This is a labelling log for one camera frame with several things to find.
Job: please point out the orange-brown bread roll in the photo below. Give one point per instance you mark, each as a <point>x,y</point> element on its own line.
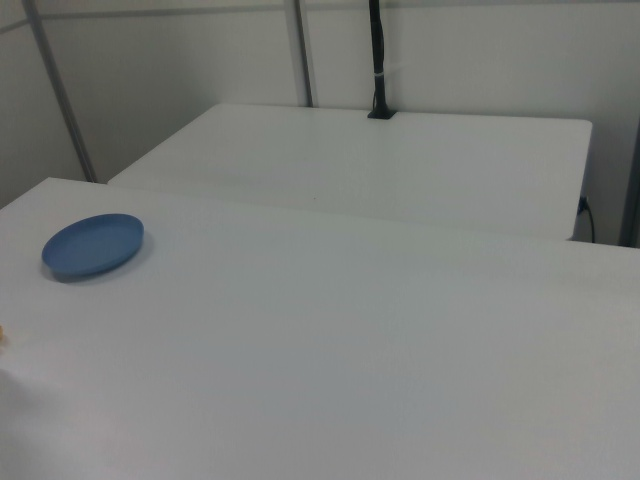
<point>2,334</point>

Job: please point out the white side table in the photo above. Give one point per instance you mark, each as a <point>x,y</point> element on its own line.
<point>375,165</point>

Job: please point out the blue round plate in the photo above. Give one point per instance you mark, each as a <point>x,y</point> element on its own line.
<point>92,247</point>

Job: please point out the grey double partition post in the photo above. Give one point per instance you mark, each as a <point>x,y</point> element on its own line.
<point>301,50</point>

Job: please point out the black camera pole with base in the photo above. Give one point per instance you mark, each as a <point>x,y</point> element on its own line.
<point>379,45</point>

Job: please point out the grey partition frame post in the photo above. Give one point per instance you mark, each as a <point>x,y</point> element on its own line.
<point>60,95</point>

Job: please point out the grey wall post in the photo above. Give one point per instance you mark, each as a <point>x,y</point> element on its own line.
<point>631,125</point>

